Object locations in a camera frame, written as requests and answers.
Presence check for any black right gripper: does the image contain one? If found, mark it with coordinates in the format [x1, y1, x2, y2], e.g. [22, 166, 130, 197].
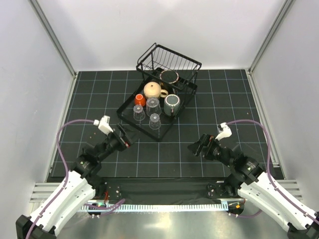
[187, 133, 233, 168]

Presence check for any orange ceramic mug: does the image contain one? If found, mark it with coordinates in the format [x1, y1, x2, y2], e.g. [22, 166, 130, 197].
[134, 94, 146, 107]

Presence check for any black wire dish rack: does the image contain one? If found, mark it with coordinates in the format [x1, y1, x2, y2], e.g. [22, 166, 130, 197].
[117, 43, 202, 142]

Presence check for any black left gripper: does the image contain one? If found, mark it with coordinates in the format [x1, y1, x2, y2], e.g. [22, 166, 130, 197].
[97, 123, 142, 162]

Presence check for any beige ceramic mug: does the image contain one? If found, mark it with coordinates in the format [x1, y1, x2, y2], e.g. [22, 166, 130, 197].
[143, 82, 168, 99]

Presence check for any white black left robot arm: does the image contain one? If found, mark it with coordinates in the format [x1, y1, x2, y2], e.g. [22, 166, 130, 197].
[15, 120, 136, 239]

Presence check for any grey-green ceramic mug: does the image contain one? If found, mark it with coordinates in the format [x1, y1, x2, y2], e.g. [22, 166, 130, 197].
[163, 94, 180, 117]

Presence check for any clear faceted plastic cup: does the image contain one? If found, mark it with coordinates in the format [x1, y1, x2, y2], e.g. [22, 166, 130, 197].
[133, 105, 145, 121]
[149, 114, 161, 130]

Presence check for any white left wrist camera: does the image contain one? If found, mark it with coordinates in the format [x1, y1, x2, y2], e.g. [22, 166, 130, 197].
[93, 115, 114, 135]

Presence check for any slotted white cable duct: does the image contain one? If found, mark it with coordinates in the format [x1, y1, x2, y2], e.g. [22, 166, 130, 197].
[78, 202, 229, 214]

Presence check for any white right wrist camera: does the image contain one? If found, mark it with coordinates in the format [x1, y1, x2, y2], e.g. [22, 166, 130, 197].
[215, 122, 232, 141]

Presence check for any black mug with pink rim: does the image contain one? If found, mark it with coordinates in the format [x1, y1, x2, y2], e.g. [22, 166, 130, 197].
[159, 70, 179, 87]

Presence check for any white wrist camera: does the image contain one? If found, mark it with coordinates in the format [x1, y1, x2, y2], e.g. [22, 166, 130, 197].
[93, 115, 114, 135]
[215, 122, 232, 141]

